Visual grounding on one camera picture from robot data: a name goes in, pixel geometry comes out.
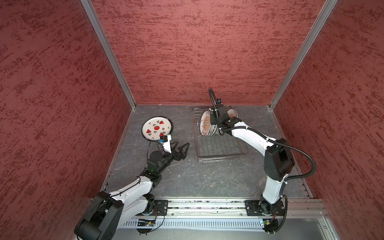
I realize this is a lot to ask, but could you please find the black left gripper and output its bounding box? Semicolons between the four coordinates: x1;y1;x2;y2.
157;140;190;174

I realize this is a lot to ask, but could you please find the white watermelon pattern plate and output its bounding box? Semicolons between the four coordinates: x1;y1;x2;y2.
141;116;173;141

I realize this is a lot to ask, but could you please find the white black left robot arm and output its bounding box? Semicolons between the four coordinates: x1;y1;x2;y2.
74;142;190;240

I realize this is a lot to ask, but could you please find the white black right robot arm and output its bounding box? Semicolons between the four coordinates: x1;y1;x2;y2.
212;104;295;216

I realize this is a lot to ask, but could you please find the white rear sunburst plate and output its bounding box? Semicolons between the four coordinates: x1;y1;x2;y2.
227;108;238;118

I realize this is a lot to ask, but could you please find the white blue striped plate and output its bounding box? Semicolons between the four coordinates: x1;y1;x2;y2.
209;125;219;136

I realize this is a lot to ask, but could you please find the white sunburst pattern plate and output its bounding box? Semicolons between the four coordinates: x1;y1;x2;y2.
200;109;214;137

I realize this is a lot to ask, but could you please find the left small circuit board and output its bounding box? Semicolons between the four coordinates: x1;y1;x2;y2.
137;219;157;230

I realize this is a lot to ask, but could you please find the small circuit board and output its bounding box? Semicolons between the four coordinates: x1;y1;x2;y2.
137;219;157;230
263;219;280;233

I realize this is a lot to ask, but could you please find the right small circuit board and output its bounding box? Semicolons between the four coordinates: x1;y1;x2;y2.
263;219;280;233

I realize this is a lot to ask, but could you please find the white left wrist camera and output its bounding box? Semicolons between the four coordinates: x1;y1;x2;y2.
159;135;172;153

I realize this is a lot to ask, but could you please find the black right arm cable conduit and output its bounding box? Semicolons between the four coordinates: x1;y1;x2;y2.
208;87;317;182

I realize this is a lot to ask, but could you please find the metal wire dish rack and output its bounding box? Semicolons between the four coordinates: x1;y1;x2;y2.
192;106;248;163

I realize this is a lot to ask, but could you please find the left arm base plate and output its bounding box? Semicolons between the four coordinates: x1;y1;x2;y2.
150;199;169;216

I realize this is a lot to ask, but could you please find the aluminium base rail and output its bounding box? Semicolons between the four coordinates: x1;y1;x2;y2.
117;198;339;240

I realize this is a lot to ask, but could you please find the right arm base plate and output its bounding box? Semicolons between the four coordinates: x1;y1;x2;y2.
245;200;285;217

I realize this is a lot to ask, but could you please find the aluminium left corner post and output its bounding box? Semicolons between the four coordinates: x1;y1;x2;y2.
81;0;137;110

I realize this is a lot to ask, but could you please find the aluminium corner post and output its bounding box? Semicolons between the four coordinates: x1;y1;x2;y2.
269;0;338;111
81;0;137;110

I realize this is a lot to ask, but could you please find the aluminium right corner post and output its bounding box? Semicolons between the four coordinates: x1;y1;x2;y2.
269;0;338;111

